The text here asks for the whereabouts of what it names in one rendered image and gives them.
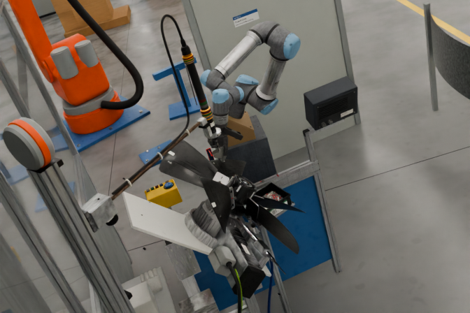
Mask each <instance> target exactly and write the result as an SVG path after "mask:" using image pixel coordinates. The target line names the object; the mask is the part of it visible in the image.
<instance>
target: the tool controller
mask: <svg viewBox="0 0 470 313"><path fill-rule="evenodd" d="M304 105H305V112H306V120H307V121H308V122H309V124H310V125H311V126H312V127H313V128H314V129H315V131H317V130H318V129H321V128H323V127H326V126H329V125H330V124H333V123H335V122H338V121H340V120H342V119H345V118H347V117H349V116H352V115H354V114H357V85H356V84H355V83H354V82H353V81H352V80H351V79H350V78H349V77H348V76H345V77H342V78H339V79H338V80H335V81H333V82H330V83H327V84H325V85H323V86H321V87H318V88H315V89H312V90H311V91H309V92H306V93H304Z"/></svg>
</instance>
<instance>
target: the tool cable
mask: <svg viewBox="0 0 470 313"><path fill-rule="evenodd" d="M165 17H170V18H171V19H172V20H173V22H174V24H175V26H176V28H177V30H178V33H179V36H180V39H181V40H183V36H182V34H181V32H180V29H179V26H178V24H177V22H176V20H175V19H174V18H173V17H172V16H171V15H168V14H166V15H164V16H163V17H162V19H161V23H160V28H161V33H162V38H163V41H164V45H165V48H166V52H167V54H168V57H169V61H170V63H171V66H172V69H173V72H174V75H175V77H176V81H177V83H178V86H179V89H180V93H181V95H182V98H183V101H184V104H185V109H186V112H187V124H186V126H185V128H184V129H183V131H182V132H181V133H180V134H179V135H178V136H177V137H176V138H175V139H174V140H173V141H172V142H171V143H169V144H168V145H167V146H166V147H165V148H164V149H163V150H162V151H161V152H158V153H157V155H156V156H154V157H153V158H152V159H151V160H150V161H149V162H147V164H145V165H144V166H143V167H142V168H140V169H139V170H138V171H137V172H136V173H134V174H133V175H132V176H131V177H130V178H129V179H126V180H125V182H124V183H123V184H121V185H120V186H119V187H118V188H117V189H116V190H115V191H114V192H112V195H114V194H115V193H116V192H118V191H119V190H120V189H121V188H123V186H124V185H126V184H127V183H129V184H130V186H129V187H131V182H130V180H132V179H133V178H134V177H135V176H137V175H138V174H139V173H140V172H141V171H142V170H143V169H144V168H146V167H147V166H148V165H149V164H150V163H152V162H153V161H154V160H155V159H156V158H157V157H158V156H160V157H161V159H160V160H162V159H163V157H162V153H163V152H164V151H165V150H167V149H168V148H169V147H170V146H171V145H172V144H174V143H175V142H176V141H177V139H179V137H181V136H182V135H183V134H184V133H186V132H187V133H188V136H189V135H190V132H189V131H188V130H187V128H188V126H189V123H190V114H189V110H188V107H187V103H186V100H185V96H184V93H183V90H182V87H181V85H180V81H179V79H178V75H177V73H176V70H175V67H174V65H173V61H172V58H171V55H170V52H169V49H168V46H167V43H166V39H165V36H164V30H163V22H164V18H165Z"/></svg>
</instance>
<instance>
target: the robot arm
mask: <svg viewBox="0 0 470 313"><path fill-rule="evenodd" d="M263 43H266V44H267V45H268V46H270V47H271V48H270V50H269V54H270V55H271V57H270V60H269V63H268V65H267V68H266V71H265V74H264V77H263V80H262V83H261V85H258V84H259V81H257V80H256V79H254V78H252V77H250V76H248V75H240V76H239V77H238V78H237V80H236V82H235V83H234V86H233V87H232V86H231V85H229V84H228V83H227V82H225V79H226V78H227V77H228V76H229V75H230V74H231V73H232V72H233V71H234V70H235V69H236V68H237V67H238V66H239V65H240V63H241V62H242V61H243V60H244V59H245V58H246V57H247V56H248V55H249V54H250V53H251V52H252V51H253V50H254V49H255V48H256V47H257V46H261V45H262V44H263ZM300 45H301V41H300V39H299V37H298V36H296V35H295V34H293V33H292V32H291V31H288V30H287V29H286V28H284V27H282V26H281V25H279V24H278V23H277V22H274V21H265V22H260V23H259V24H256V25H255V26H253V27H252V28H250V29H249V30H248V31H247V36H246V37H245V38H244V39H243V40H242V41H241V42H240V43H239V44H238V45H237V46H236V47H235V48H234V49H233V50H232V51H231V52H230V53H229V54H228V55H227V56H226V57H225V58H224V59H223V60H222V61H221V62H220V63H219V64H218V65H217V66H216V67H215V68H214V69H213V70H212V71H210V70H206V71H204V72H203V73H202V74H201V77H200V81H201V83H202V84H203V85H204V86H205V87H207V88H209V89H210V90H211V91H212V92H213V97H212V113H213V121H214V123H215V127H216V128H220V129H221V131H222V133H221V134H220V135H219V136H218V139H217V140H218V141H217V143H218V147H219V149H220V151H218V148H217V146H216V144H215V141H214V140H212V139H209V138H208V143H209V145H210V146H211V148H216V149H215V150H213V151H212V154H213V155H214V157H215V158H219V159H221V162H224V160H225V159H226V157H227V152H228V137H227V135H229V136H232V137H234V138H235V139H239V140H242V138H243V136H242V135H241V133H240V132H238V131H235V130H233V129H230V128H228V127H227V125H228V115H229V116H230V117H233V118H236V119H241V118H242V116H243V114H244V110H245V105H246V104H247V103H248V104H249V105H251V106H252V107H253V108H255V109H256V110H258V111H259V112H260V113H262V114H263V115H267V114H269V113H270V112H271V111H272V110H273V109H274V108H275V107H276V105H277V104H278V99H277V98H276V96H277V92H276V88H277V86H278V83H279V80H280V77H281V75H282V72H283V69H284V68H285V64H286V62H287V61H289V60H291V59H293V58H294V57H295V56H296V54H297V52H298V51H299V48H300Z"/></svg>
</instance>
